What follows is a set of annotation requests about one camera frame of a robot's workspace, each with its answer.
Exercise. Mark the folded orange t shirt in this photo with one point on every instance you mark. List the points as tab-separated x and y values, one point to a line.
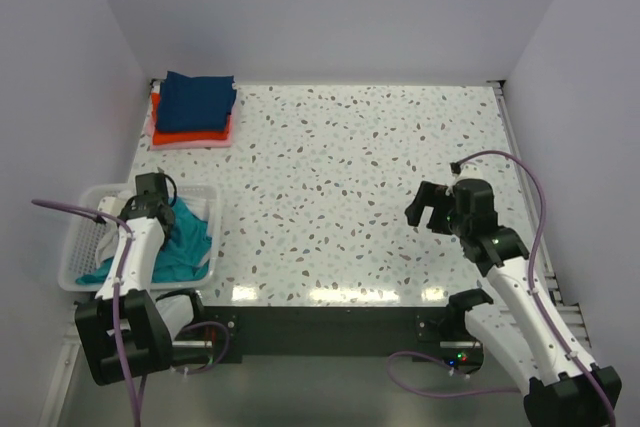
209	138

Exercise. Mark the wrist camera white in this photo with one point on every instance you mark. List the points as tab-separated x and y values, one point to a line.
110	207
465	171

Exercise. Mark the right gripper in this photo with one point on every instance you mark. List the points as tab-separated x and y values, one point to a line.
432	195

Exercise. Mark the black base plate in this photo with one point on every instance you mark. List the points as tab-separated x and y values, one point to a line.
328	332

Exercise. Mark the folded navy blue t shirt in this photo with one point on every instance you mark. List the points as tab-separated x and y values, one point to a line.
191	104

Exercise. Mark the white t shirt in basket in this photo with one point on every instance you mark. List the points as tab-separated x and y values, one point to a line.
191	228

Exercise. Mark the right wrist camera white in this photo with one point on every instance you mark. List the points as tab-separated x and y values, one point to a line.
465	171

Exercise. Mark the teal t shirt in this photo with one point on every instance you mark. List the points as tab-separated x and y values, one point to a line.
185	257

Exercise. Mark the white plastic basket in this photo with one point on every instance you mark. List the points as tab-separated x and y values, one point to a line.
138	246

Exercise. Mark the folded pink t shirt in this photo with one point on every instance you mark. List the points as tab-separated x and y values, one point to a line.
186	146

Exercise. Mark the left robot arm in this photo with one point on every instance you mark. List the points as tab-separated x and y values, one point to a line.
124	332

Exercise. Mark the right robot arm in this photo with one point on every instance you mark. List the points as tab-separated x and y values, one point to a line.
559	380

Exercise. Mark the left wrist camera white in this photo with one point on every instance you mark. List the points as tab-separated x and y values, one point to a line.
110	207

